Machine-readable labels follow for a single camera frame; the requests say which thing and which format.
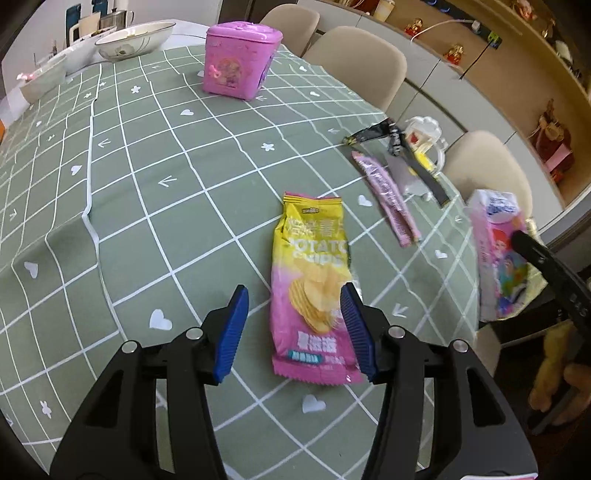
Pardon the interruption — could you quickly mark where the green checked tablecloth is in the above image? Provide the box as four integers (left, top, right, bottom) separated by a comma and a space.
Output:
0, 34, 485, 480

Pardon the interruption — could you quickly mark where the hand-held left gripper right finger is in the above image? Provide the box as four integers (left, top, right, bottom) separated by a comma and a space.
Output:
338, 281, 539, 480

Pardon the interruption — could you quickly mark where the pink cartoon milk carton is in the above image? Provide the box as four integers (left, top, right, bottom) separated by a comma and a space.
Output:
465, 188, 533, 322

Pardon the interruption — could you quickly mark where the black power strip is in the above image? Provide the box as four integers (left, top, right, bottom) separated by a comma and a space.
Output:
426, 0, 503, 50

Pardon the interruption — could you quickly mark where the long black strip wrapper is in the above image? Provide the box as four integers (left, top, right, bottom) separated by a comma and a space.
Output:
396, 142, 452, 208

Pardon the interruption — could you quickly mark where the person's right hand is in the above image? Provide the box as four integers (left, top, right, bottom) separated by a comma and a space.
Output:
556, 363, 591, 427

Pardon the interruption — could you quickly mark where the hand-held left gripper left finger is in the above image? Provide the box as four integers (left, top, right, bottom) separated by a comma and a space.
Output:
50, 284, 250, 480

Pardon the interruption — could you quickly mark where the pink twin stick sachet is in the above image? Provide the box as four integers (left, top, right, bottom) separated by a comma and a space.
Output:
351, 151, 422, 248

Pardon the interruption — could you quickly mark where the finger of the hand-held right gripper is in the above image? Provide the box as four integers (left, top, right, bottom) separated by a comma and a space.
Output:
512, 229, 567, 287

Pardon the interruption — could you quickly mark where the yellow crinkled plastic bag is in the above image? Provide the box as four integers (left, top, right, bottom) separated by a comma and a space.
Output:
529, 320, 575, 412

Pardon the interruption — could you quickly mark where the dark grey door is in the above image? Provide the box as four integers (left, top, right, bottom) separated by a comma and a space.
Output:
219, 0, 253, 22

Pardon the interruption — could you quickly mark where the pink lidded bin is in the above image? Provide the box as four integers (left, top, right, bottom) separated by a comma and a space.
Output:
202, 21, 283, 102

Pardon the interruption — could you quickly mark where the stainless steel kettle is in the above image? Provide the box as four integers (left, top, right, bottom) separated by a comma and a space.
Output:
99, 8, 136, 34

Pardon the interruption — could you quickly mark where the black yellow stick wrapper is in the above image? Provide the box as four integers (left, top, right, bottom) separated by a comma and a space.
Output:
343, 119, 394, 145

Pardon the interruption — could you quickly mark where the white cable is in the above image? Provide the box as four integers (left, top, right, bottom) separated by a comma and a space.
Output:
410, 19, 477, 43

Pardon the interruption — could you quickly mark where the large white patterned bowl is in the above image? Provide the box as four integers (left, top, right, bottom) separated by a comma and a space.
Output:
95, 21, 176, 64

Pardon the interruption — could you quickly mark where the clear plastic mug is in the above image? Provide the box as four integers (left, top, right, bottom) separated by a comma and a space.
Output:
403, 115, 450, 175

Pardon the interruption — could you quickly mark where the grey wrapper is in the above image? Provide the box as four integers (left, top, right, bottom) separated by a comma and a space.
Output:
385, 154, 433, 200

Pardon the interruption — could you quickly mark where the white sideboard cabinet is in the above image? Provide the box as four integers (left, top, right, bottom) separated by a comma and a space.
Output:
295, 0, 568, 224

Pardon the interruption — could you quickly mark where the yellow pink chip bag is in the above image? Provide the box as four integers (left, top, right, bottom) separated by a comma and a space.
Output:
271, 191, 366, 386

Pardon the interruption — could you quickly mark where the beige dining chair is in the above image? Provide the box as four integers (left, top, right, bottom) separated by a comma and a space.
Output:
260, 4, 320, 45
302, 26, 408, 112
442, 130, 533, 220

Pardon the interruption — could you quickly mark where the white mug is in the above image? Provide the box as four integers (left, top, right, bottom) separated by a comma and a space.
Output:
68, 13, 102, 45

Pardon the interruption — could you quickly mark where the red robed figurine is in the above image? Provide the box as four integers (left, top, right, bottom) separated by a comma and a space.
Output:
530, 99, 576, 171

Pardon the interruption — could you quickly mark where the wooden wall shelf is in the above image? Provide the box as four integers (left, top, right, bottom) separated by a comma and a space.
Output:
337, 0, 591, 209

